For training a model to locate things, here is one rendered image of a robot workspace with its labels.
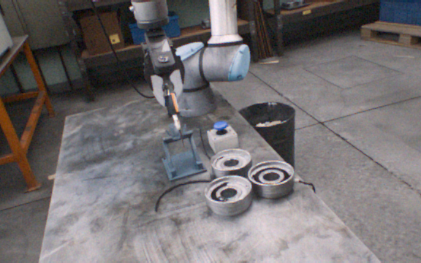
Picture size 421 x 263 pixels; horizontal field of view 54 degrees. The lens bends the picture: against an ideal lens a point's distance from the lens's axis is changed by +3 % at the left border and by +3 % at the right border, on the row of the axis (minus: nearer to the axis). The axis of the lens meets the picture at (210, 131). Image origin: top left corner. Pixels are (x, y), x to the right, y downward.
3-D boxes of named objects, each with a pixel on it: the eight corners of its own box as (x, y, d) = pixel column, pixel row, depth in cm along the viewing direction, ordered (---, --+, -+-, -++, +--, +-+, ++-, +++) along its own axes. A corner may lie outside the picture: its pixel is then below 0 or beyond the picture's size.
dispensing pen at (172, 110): (179, 147, 96) (159, 82, 98) (177, 150, 100) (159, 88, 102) (188, 145, 96) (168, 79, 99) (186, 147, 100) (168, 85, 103)
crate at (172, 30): (177, 30, 462) (173, 10, 452) (182, 36, 428) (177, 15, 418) (132, 39, 455) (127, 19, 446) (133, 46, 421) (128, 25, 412)
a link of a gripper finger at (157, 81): (162, 99, 105) (158, 65, 100) (167, 108, 100) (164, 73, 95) (150, 101, 104) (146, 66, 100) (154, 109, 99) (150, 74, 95)
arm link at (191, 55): (184, 77, 149) (177, 41, 143) (218, 76, 144) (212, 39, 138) (170, 89, 139) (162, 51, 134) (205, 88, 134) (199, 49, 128)
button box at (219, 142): (239, 147, 114) (237, 133, 112) (215, 154, 113) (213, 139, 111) (230, 136, 121) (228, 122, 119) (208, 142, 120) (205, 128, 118)
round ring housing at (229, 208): (258, 212, 87) (256, 196, 85) (210, 222, 86) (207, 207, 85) (248, 186, 96) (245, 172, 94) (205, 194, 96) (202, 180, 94)
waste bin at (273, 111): (310, 184, 229) (306, 116, 211) (255, 200, 224) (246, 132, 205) (284, 158, 260) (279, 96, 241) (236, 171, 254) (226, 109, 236)
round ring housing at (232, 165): (262, 170, 102) (259, 156, 100) (230, 189, 96) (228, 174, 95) (234, 158, 109) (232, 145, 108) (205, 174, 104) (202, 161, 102)
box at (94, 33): (133, 47, 419) (123, 9, 403) (85, 58, 407) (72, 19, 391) (126, 40, 454) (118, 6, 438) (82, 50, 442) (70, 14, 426)
